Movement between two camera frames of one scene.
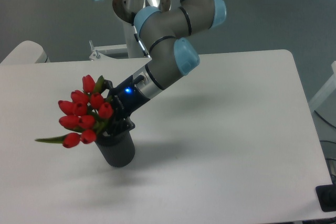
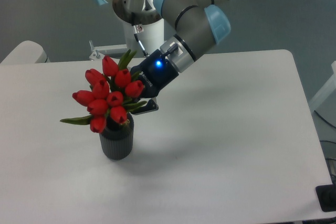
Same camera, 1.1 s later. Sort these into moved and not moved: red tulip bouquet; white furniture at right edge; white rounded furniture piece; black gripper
Moved: black gripper; red tulip bouquet
Not moved: white rounded furniture piece; white furniture at right edge
